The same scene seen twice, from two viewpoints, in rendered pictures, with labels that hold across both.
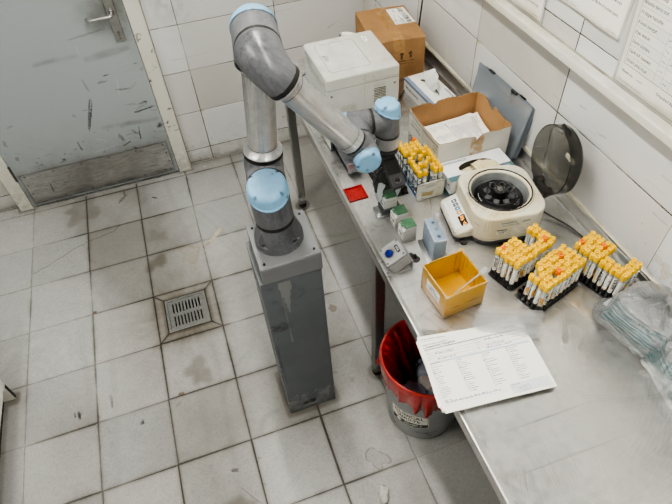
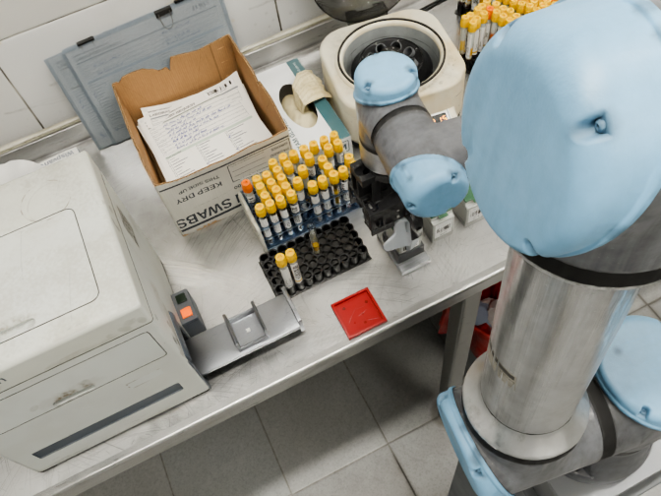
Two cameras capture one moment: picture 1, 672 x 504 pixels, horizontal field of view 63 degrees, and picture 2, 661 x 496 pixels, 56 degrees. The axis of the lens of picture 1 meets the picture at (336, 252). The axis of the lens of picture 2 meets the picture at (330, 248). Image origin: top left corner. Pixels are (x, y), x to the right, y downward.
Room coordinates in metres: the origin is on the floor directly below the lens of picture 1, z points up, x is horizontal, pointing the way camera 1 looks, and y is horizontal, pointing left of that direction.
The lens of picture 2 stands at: (1.45, 0.35, 1.78)
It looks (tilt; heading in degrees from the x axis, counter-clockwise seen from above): 58 degrees down; 270
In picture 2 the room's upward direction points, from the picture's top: 12 degrees counter-clockwise
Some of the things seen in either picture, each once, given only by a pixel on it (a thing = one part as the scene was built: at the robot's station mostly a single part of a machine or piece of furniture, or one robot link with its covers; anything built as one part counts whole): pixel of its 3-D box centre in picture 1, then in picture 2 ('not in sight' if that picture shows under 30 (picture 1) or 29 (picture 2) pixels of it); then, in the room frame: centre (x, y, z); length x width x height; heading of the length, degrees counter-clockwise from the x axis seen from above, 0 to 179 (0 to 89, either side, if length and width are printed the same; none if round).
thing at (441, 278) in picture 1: (452, 284); not in sight; (0.96, -0.33, 0.93); 0.13 x 0.13 x 0.10; 21
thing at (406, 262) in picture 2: (388, 207); (402, 244); (1.33, -0.19, 0.89); 0.09 x 0.05 x 0.04; 106
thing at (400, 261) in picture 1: (401, 254); not in sight; (1.10, -0.20, 0.92); 0.13 x 0.07 x 0.08; 106
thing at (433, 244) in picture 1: (434, 240); not in sight; (1.14, -0.30, 0.92); 0.10 x 0.07 x 0.10; 8
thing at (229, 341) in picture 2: (347, 149); (234, 335); (1.62, -0.07, 0.92); 0.21 x 0.07 x 0.05; 16
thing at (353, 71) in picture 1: (352, 92); (70, 313); (1.84, -0.11, 1.03); 0.31 x 0.27 x 0.30; 16
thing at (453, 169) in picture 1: (476, 171); (304, 110); (1.45, -0.51, 0.92); 0.24 x 0.12 x 0.10; 106
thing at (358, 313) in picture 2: (355, 193); (358, 313); (1.43, -0.08, 0.88); 0.07 x 0.07 x 0.01; 16
